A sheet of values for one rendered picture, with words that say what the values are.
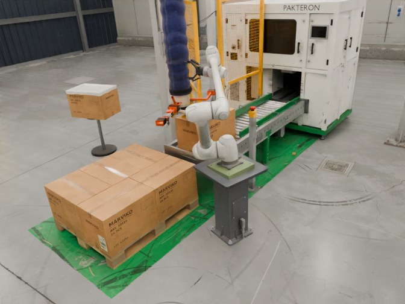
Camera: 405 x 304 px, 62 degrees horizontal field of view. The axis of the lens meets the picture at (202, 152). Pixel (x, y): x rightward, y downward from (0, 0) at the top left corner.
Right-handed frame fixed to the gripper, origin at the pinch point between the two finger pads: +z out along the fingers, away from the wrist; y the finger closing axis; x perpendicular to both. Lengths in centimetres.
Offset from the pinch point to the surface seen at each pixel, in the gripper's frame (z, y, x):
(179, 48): 14.5, -16.3, 11.3
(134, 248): 19, 156, -79
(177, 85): 18.9, 18.4, 9.1
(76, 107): 233, 80, 39
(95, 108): 199, 79, 46
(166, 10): 22, -49, 8
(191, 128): 18, 71, 26
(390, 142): -158, 154, 274
